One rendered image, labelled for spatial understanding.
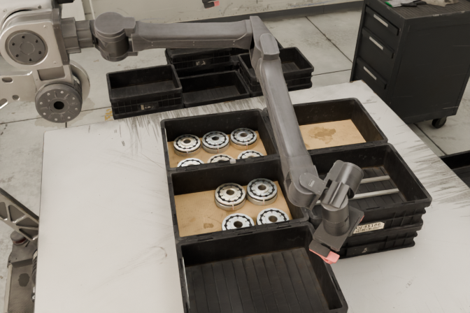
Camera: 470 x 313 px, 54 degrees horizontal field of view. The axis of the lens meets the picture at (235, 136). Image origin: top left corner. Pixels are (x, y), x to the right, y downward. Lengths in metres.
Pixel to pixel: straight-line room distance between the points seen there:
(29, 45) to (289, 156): 0.67
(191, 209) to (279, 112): 0.61
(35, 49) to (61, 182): 0.84
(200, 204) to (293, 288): 0.43
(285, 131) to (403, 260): 0.78
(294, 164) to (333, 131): 0.93
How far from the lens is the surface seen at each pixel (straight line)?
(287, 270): 1.40
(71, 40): 1.20
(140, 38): 1.18
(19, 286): 2.27
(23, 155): 3.33
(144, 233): 1.68
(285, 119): 1.05
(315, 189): 0.96
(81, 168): 1.99
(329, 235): 1.06
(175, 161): 1.73
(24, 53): 1.23
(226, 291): 1.35
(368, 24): 3.17
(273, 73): 1.13
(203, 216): 1.52
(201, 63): 3.02
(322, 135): 1.88
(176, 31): 1.19
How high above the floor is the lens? 1.96
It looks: 38 degrees down
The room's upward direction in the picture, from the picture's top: straight up
